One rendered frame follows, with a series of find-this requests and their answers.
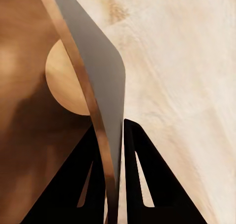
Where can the trash can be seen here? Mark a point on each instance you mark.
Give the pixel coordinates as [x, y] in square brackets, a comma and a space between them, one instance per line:
[59, 74]

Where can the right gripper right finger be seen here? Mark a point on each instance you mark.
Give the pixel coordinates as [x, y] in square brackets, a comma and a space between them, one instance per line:
[172, 205]

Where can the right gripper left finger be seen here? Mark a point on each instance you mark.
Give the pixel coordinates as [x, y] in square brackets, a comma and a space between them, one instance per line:
[58, 202]

